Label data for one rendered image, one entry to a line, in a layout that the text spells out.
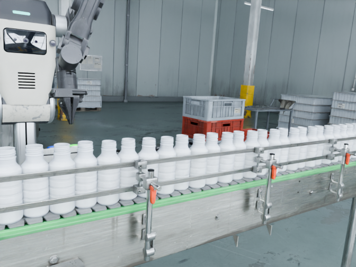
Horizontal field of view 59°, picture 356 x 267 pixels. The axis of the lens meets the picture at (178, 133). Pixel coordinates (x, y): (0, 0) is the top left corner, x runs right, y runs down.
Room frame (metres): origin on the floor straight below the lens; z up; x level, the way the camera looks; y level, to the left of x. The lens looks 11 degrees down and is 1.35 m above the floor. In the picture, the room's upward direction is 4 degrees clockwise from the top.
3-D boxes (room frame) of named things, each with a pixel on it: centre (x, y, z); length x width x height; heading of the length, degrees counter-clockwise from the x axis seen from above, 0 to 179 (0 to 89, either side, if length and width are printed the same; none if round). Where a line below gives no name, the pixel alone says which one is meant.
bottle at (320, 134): (1.33, -0.59, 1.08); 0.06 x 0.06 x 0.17
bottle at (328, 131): (1.36, -0.65, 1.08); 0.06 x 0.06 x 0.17
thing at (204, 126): (3.55, -0.39, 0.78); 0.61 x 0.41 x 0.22; 131
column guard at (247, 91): (10.96, -2.27, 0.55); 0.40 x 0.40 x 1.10; 34
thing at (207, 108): (3.54, -0.38, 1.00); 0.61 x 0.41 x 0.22; 132
